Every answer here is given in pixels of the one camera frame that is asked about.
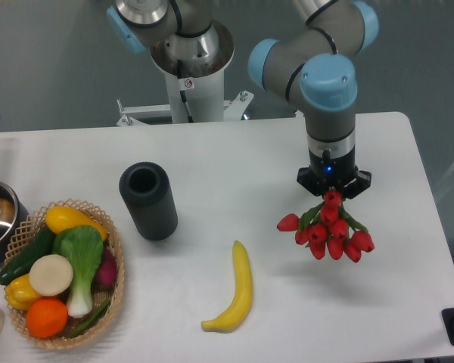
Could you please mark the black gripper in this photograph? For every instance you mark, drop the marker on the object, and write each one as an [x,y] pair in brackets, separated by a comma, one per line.
[350,186]

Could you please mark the red tulip bouquet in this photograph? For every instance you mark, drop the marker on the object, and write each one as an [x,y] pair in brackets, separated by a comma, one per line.
[328,228]

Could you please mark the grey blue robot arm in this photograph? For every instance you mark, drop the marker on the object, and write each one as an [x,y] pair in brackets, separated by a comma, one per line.
[312,72]

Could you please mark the yellow banana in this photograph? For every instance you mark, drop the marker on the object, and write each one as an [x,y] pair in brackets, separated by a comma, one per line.
[234,315]

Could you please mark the dark grey ribbed vase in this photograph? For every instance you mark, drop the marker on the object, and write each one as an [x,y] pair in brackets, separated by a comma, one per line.
[147,194]

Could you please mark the purple red onion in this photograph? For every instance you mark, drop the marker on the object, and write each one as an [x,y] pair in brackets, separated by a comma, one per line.
[106,274]

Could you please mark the green bok choy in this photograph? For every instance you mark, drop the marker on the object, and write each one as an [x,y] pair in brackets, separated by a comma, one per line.
[82,246]

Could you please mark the yellow squash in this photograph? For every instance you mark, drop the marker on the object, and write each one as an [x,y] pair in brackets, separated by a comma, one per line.
[61,218]

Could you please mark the woven wicker basket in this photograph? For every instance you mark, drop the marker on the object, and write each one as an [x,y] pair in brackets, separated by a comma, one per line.
[26,232]

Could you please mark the green chili pepper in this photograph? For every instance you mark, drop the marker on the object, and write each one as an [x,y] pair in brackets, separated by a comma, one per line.
[97,314]

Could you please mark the green cucumber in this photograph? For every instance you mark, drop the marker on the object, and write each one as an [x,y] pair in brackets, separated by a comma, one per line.
[41,245]

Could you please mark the orange fruit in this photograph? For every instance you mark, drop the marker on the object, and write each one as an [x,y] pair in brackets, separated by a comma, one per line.
[46,317]

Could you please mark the yellow bell pepper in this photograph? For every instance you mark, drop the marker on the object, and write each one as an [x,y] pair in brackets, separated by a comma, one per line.
[20,294]

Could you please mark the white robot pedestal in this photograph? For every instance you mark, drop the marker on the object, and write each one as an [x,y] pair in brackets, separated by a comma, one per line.
[193,69]

